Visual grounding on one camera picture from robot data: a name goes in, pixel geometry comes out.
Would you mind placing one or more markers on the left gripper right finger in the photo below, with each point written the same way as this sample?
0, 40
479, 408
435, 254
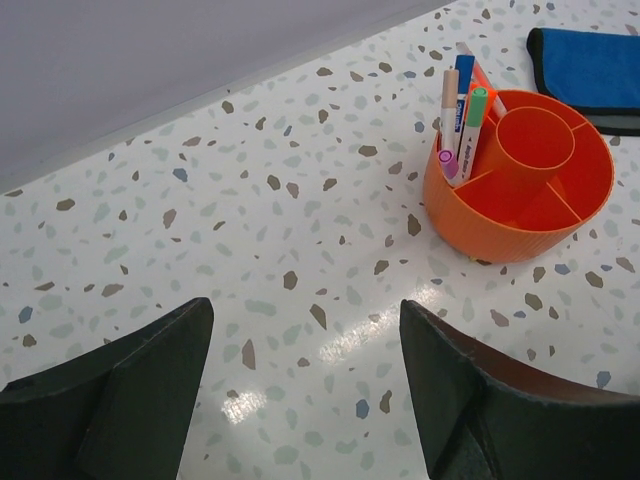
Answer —
481, 414

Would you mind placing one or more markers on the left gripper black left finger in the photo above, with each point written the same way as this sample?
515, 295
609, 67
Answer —
121, 411

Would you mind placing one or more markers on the orange round organizer container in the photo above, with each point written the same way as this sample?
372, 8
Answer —
540, 172

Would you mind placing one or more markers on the green capped orange marker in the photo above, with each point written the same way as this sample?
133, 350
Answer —
471, 131

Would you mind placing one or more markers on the orange white marker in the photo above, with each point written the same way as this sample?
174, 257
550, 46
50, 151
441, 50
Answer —
448, 109

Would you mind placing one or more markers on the dark red gel pen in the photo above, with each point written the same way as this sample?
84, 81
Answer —
481, 78

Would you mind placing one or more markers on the blue capped white marker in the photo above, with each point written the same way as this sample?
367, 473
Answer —
464, 65

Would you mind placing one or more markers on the blue black pencil pouch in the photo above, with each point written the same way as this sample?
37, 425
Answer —
596, 74

